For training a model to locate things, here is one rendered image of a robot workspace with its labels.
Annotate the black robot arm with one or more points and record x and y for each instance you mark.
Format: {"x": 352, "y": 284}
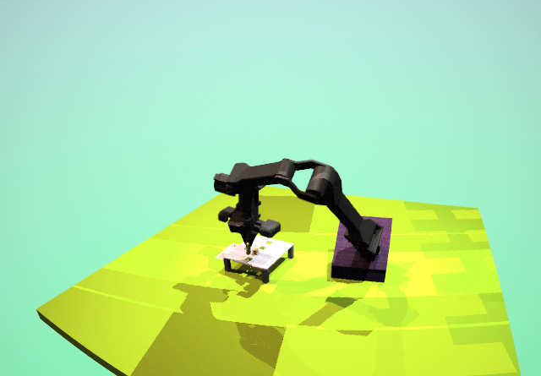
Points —
{"x": 324, "y": 188}

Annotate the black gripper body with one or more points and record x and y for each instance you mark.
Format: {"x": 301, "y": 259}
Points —
{"x": 268, "y": 228}

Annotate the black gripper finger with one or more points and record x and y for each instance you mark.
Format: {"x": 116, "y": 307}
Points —
{"x": 245, "y": 238}
{"x": 252, "y": 236}

